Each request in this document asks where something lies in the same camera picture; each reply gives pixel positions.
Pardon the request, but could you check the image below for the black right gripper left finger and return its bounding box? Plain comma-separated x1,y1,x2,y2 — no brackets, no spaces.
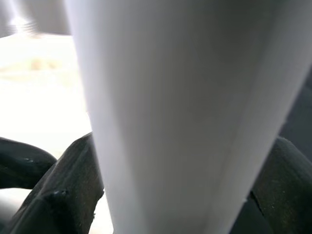
0,133,105,234

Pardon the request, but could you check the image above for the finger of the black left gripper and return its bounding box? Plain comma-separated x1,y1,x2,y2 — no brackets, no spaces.
0,137,58,190

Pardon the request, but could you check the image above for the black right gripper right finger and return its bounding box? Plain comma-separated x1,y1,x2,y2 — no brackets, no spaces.
250,136,312,234

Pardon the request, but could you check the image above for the cream plastic children table top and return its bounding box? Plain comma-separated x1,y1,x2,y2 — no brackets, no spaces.
0,33,115,234

